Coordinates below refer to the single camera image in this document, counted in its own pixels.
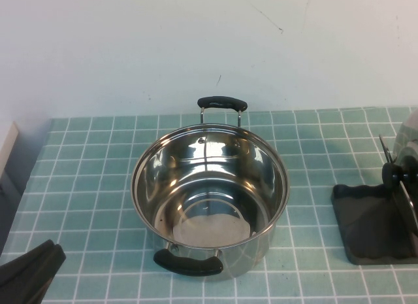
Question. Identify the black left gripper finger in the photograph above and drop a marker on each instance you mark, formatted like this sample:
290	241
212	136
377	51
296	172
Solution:
36	281
29	260

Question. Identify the steel pot lid black knob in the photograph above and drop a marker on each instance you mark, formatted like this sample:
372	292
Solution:
406	147

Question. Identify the stainless steel cooking pot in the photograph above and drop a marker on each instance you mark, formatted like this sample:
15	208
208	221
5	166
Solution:
212	225

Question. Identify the black lid rack tray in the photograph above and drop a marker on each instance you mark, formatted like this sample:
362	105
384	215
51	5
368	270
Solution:
362	225

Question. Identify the beige panel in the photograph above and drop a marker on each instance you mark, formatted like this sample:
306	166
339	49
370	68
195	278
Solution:
8	150

